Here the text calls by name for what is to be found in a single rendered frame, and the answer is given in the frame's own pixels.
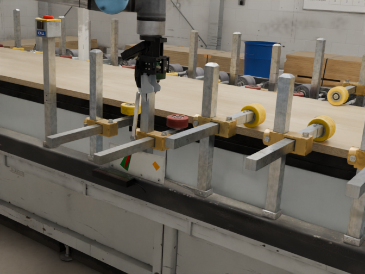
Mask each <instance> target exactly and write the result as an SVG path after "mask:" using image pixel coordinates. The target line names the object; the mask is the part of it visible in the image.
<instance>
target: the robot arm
mask: <svg viewBox="0 0 365 274"><path fill-rule="evenodd" d="M34 1H40V2H47V3H54V4H61V5H68V6H72V7H79V8H85V9H87V10H94V11H101V12H104V13H106V14H110V15H113V14H118V13H120V12H134V13H137V24H136V33H137V34H139V35H140V40H144V41H142V42H140V43H138V44H137V45H135V46H133V47H131V48H129V49H126V50H125V51H123V52H122V53H121V57H122V60H126V61H129V60H133V59H134V58H135V57H137V59H136V64H135V72H134V77H135V82H136V86H137V87H138V90H139V93H140V95H141V97H142V99H143V100H144V101H145V102H147V101H148V99H149V96H150V93H152V92H158V91H160V90H161V85H160V84H158V83H157V82H156V74H158V73H161V74H165V73H169V57H168V56H166V55H165V56H163V43H164V42H167V38H162V36H161V35H165V26H166V0H34ZM167 61H168V69H167ZM144 73H147V74H144ZM143 74H144V75H143Z"/></svg>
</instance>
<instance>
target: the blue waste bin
mask: <svg viewBox="0 0 365 274"><path fill-rule="evenodd" d="M244 43H245V49H244V75H250V76H254V77H261V78H268V79H269V75H270V65H271V58H272V48H273V45H274V44H276V43H277V42H268V41H245V42H244ZM277 44H280V45H281V43H280V42H278V43H277ZM281 49H282V45H281Z"/></svg>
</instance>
